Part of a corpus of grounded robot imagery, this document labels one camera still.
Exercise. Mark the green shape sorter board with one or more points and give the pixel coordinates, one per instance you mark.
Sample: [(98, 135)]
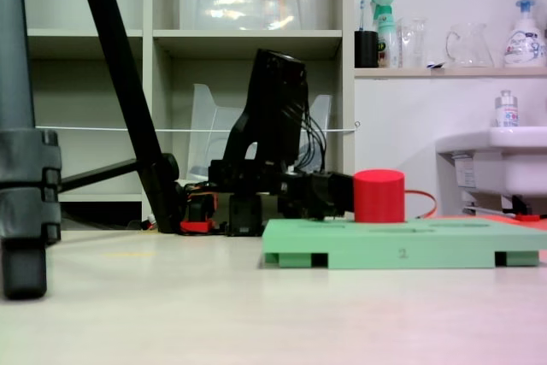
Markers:
[(384, 249)]

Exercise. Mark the green spray bottle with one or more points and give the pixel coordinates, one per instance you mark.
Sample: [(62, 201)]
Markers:
[(386, 36)]

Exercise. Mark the clear glass pitcher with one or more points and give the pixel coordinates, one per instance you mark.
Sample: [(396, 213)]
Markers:
[(470, 48)]

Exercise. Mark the red base clamp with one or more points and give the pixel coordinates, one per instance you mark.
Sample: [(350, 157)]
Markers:
[(196, 225)]

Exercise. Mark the blue toothbrush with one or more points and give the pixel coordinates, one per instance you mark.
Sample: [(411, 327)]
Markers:
[(362, 14)]

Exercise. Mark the white sink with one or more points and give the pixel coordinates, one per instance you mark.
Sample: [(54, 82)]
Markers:
[(513, 160)]

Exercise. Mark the beige shelf unit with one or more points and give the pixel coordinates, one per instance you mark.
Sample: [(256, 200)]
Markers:
[(147, 40)]

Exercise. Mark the red cylinder block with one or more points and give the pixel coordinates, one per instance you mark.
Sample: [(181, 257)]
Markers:
[(379, 196)]

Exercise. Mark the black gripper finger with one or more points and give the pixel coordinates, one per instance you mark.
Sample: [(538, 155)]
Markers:
[(345, 194)]

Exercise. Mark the black tripod brace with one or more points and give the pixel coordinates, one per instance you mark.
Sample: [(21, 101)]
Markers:
[(98, 173)]

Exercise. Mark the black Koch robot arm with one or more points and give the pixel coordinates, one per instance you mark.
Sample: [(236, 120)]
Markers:
[(273, 125)]

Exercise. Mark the black tripod leg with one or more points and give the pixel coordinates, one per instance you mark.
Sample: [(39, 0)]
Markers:
[(124, 83), (21, 168)]

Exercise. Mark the white foam soap bottle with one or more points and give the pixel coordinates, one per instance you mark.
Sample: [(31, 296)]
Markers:
[(525, 44)]

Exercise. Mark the small clear sanitizer bottle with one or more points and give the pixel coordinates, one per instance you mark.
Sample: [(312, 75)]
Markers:
[(507, 113)]

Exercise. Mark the clear glass beaker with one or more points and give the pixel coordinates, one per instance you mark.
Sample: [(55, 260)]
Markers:
[(413, 44)]

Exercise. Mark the black cup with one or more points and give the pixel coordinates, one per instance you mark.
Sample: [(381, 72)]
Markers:
[(366, 51)]

